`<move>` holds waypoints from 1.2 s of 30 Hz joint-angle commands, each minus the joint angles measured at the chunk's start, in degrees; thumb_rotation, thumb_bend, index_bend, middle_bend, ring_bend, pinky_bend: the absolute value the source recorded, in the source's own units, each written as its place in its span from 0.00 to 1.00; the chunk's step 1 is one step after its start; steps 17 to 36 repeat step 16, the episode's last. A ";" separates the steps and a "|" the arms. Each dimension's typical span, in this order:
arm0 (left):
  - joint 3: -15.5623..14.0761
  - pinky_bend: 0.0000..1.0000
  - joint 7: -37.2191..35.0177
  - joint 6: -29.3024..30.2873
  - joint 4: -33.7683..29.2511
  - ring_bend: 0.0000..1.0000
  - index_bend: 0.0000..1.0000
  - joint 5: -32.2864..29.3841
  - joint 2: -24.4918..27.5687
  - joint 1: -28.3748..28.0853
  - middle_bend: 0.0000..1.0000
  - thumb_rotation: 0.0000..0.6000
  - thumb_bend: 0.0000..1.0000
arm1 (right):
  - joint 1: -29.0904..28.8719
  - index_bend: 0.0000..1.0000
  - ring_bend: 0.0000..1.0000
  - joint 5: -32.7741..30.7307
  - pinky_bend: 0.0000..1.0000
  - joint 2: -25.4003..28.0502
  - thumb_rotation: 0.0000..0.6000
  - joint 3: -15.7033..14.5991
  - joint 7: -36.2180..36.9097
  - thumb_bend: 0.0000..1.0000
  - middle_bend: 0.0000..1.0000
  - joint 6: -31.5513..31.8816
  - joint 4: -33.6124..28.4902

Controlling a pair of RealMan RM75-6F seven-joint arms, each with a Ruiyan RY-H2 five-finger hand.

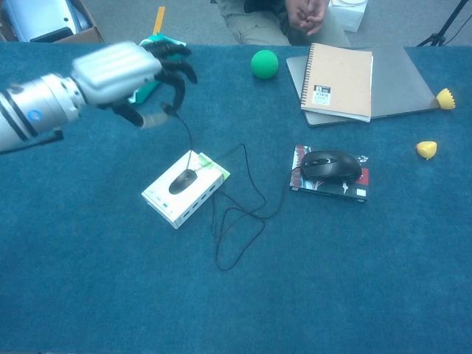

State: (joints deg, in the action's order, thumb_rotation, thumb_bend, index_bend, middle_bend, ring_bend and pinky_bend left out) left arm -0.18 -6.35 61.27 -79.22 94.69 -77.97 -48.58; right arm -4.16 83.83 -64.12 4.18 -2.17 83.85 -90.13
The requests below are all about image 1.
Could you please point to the tan spiral notebook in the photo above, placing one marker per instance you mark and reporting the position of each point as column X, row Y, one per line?
column 339, row 85

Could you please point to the black tripod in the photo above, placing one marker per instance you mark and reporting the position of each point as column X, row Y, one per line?
column 446, row 26

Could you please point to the yellow ruler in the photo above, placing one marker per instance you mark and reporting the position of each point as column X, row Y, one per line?
column 159, row 20

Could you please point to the seated person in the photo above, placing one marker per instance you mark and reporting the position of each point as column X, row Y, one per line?
column 258, row 22

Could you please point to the black computer mouse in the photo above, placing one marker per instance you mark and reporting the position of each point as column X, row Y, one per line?
column 330, row 166

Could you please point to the yellow toy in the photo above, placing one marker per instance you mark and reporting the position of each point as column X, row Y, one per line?
column 446, row 99
column 427, row 149

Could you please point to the white mouse box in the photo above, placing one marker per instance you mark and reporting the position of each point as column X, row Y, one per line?
column 158, row 191

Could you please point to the grey laptop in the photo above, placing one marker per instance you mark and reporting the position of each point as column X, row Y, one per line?
column 402, row 81

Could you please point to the white paper bag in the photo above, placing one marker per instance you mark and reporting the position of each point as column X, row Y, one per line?
column 348, row 16

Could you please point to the green ball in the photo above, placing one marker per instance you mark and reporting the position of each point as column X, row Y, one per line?
column 264, row 63

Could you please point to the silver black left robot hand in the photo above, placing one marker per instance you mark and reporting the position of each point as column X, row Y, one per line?
column 114, row 73

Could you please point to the blue felt table cloth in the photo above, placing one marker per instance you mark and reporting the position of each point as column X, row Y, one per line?
column 110, row 295

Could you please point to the cardboard box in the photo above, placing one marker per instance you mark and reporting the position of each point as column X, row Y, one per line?
column 86, row 36

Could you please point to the grey device in carton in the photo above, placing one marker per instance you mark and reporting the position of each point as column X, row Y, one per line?
column 37, row 18

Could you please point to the green white wet wipes pack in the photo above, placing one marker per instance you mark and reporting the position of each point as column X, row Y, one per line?
column 145, row 92

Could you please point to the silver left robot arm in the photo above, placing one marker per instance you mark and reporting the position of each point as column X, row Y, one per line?
column 40, row 107

